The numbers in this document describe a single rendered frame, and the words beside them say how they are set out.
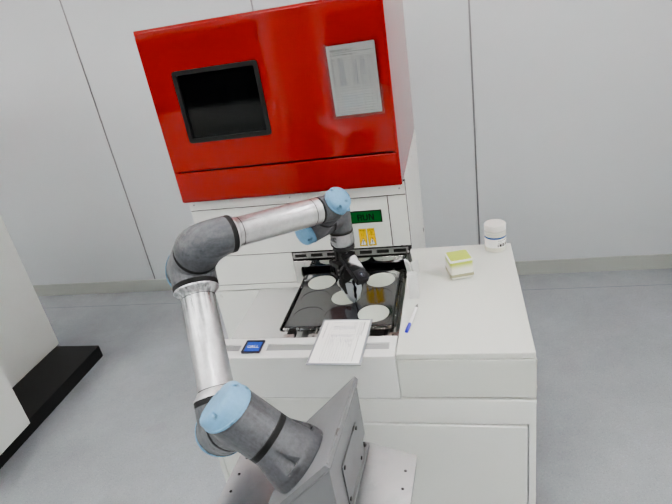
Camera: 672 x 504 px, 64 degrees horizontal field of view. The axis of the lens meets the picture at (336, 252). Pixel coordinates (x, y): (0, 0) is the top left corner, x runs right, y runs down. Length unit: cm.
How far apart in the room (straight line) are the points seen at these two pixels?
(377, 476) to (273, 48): 126
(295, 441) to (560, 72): 264
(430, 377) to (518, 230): 223
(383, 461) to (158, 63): 139
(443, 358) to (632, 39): 236
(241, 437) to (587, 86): 275
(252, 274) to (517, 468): 116
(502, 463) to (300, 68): 131
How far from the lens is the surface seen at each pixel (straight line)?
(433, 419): 157
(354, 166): 181
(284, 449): 117
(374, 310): 174
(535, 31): 329
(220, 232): 130
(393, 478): 134
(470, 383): 148
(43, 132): 429
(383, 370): 147
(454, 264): 171
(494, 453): 165
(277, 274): 211
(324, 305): 181
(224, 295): 225
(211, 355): 133
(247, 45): 182
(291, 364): 151
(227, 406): 115
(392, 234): 194
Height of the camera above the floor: 182
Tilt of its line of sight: 25 degrees down
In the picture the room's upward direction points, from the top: 10 degrees counter-clockwise
